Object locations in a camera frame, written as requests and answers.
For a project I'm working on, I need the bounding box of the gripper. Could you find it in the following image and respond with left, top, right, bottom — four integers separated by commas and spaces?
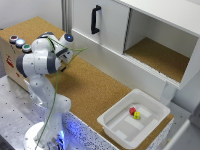
59, 49, 75, 72

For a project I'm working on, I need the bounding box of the green button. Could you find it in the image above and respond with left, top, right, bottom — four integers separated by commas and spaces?
21, 43, 33, 54

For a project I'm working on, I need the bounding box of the blue button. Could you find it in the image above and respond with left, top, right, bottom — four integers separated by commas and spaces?
15, 38, 26, 49

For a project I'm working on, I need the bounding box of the white sliding door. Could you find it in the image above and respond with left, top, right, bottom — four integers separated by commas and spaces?
72, 0, 131, 56

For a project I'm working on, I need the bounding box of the red button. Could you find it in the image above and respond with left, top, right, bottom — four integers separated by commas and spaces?
9, 34, 19, 44

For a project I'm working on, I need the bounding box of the pink block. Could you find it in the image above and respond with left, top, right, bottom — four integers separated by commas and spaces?
129, 106, 137, 116

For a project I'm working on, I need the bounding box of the white plastic box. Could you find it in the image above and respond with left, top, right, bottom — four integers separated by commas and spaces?
96, 88, 171, 150

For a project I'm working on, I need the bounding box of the white cabinet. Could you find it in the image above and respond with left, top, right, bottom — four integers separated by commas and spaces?
69, 0, 200, 107

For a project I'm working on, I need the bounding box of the yellow block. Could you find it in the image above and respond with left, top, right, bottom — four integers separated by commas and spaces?
133, 111, 141, 120

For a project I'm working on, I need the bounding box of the green cable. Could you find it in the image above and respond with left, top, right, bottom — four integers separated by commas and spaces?
34, 37, 88, 150

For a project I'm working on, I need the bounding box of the black door handle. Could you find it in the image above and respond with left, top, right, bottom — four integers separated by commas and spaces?
90, 4, 102, 35

